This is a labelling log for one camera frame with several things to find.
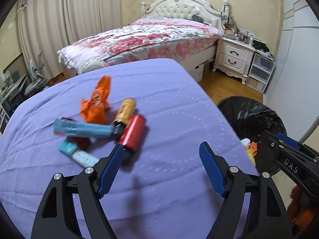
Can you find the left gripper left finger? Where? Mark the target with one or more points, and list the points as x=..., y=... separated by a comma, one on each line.
x=56, y=215

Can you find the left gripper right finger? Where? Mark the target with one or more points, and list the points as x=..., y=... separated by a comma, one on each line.
x=252, y=206

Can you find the orange-red foam net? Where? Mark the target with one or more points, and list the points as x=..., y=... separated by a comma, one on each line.
x=299, y=216

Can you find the yellow foam net bundle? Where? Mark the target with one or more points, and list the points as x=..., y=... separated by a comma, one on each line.
x=251, y=156

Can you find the teal white tube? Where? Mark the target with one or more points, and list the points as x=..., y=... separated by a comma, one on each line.
x=79, y=156

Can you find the blue wrapper packet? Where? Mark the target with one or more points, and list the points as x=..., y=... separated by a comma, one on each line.
x=70, y=128

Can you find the red label bottle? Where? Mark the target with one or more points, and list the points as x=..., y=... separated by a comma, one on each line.
x=131, y=137

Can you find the yellow label bottle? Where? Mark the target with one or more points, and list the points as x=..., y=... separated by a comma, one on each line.
x=122, y=117

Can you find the black trash bag bin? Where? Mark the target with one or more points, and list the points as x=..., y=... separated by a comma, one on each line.
x=249, y=118

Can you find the plastic drawer unit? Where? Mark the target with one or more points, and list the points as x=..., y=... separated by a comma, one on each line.
x=261, y=70

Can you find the purple bed cover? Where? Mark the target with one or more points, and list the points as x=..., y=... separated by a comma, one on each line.
x=165, y=191

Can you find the orange snack wrapper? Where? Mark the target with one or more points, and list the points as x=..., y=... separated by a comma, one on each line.
x=93, y=110

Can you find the white nightstand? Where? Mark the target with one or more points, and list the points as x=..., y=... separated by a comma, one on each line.
x=234, y=58

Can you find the grey desk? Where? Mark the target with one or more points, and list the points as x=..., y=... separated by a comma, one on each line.
x=12, y=91

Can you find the white storage box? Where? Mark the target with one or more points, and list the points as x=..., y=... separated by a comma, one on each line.
x=197, y=72

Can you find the grey desk chair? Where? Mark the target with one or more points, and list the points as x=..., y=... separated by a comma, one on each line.
x=38, y=79

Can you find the floral quilt bed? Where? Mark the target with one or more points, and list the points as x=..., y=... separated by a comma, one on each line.
x=143, y=39

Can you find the white tufted headboard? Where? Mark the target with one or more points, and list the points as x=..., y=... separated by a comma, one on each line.
x=187, y=9

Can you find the beige curtains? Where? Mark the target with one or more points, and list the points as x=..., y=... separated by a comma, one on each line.
x=46, y=26

